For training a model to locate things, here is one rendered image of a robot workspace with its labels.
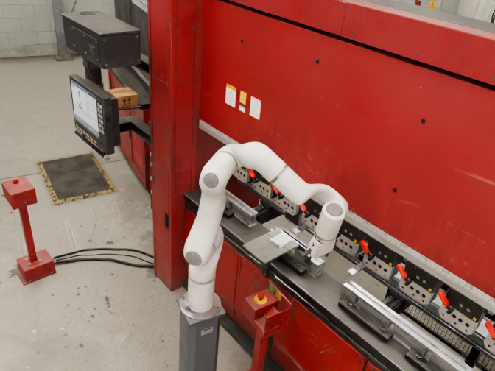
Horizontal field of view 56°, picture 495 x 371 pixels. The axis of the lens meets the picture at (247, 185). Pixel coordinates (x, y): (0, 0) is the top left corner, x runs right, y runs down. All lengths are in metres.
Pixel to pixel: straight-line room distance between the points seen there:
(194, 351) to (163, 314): 1.25
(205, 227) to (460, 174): 0.99
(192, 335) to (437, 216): 1.19
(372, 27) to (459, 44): 0.35
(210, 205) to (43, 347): 2.00
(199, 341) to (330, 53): 1.43
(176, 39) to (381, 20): 1.22
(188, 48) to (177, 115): 0.40
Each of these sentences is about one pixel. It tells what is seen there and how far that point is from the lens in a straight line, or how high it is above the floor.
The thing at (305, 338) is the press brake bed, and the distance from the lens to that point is 2.72.
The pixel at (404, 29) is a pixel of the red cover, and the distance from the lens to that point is 1.88.
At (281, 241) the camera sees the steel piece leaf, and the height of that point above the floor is 1.00.
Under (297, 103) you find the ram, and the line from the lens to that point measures 2.29.
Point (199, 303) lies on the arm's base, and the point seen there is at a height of 1.07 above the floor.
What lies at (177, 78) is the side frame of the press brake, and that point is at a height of 1.69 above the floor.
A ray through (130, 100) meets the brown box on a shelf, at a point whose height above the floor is 1.05.
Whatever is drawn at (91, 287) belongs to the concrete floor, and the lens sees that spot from 3.79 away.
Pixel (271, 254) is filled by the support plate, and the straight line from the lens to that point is 2.52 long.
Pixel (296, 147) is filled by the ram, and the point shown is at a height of 1.57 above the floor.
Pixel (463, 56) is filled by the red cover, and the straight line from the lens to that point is 1.78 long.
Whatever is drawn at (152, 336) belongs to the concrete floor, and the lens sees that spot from 3.41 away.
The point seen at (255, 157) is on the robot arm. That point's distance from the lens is 1.62.
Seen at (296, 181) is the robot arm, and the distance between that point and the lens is 1.64.
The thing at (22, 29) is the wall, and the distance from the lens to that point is 8.81.
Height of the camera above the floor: 2.61
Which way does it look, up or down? 32 degrees down
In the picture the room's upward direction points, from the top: 6 degrees clockwise
